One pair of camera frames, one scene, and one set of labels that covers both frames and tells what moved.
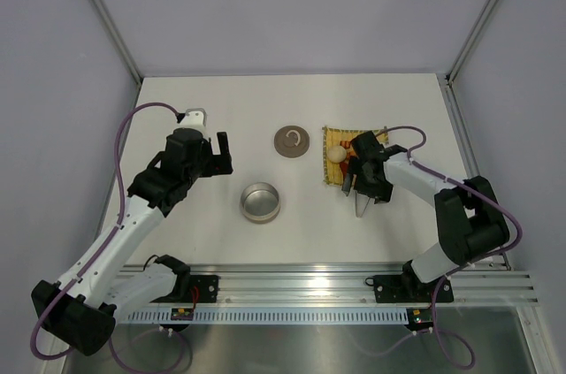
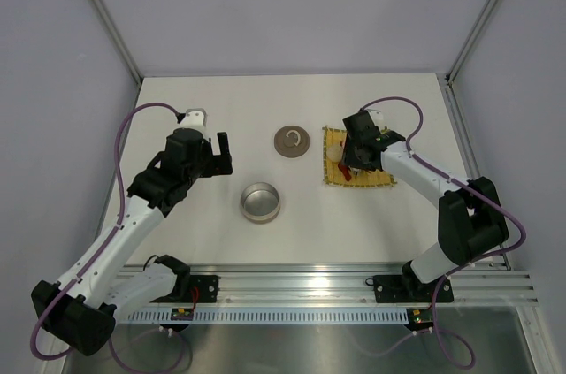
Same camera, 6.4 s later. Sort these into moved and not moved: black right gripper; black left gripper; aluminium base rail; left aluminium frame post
Moved: black right gripper
Not moved: aluminium base rail; left aluminium frame post; black left gripper
